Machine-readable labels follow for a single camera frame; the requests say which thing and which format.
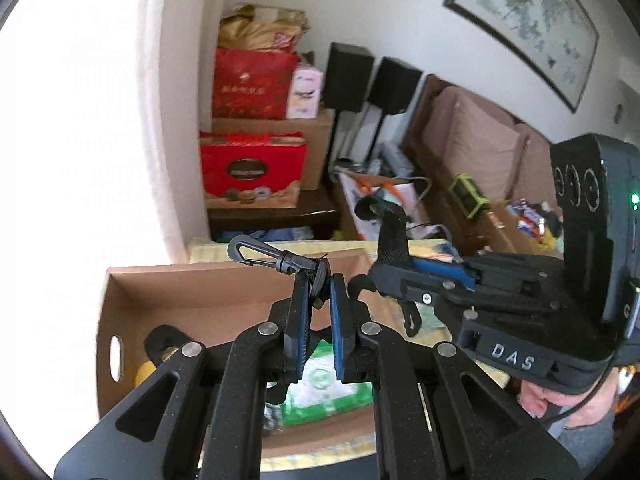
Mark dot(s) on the gold crumpled bag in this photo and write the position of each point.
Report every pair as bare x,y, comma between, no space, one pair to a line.
253,27

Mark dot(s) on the red tea gift bag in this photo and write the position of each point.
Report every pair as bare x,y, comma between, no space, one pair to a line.
252,84

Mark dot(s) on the green desiccant bead pack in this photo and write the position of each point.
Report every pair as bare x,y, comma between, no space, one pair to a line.
319,395

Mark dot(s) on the right black speaker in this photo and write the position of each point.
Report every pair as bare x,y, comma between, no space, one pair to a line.
392,92

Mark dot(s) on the cardboard tray with snacks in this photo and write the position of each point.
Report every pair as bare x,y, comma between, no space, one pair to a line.
516,228

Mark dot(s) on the person right hand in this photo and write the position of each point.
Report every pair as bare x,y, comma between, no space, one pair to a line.
536,399

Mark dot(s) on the large brown cardboard box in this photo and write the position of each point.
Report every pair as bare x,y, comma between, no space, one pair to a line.
316,132

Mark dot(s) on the teal and orange device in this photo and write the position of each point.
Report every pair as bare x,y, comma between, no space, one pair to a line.
386,191

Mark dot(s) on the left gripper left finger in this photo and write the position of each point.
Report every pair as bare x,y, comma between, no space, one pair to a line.
199,415

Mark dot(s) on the yellow plaid tablecloth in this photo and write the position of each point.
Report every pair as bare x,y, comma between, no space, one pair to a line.
200,251

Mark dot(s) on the framed landscape painting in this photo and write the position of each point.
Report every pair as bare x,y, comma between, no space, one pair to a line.
555,38

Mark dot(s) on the brown sofa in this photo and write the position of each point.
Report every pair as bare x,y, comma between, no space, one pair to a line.
454,130

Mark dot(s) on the red chocolate gift box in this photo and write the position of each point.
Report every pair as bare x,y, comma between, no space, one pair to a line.
252,170

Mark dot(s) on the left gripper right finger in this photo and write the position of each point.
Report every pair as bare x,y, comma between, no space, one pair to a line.
437,414

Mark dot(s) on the green portable radio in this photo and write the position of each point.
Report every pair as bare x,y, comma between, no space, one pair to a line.
468,196

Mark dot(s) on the pink tissue pack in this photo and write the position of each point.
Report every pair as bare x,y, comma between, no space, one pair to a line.
304,94

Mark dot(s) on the left black speaker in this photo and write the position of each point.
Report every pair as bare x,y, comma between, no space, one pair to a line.
347,78

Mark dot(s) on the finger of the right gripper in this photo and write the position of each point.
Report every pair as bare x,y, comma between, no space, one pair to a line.
407,283
506,272

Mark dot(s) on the open cardboard box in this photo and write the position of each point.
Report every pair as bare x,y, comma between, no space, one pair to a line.
212,303

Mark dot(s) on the black speaker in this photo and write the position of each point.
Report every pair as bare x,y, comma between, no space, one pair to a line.
347,78
392,92

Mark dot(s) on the dark wooden side table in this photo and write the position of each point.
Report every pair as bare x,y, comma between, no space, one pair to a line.
314,209

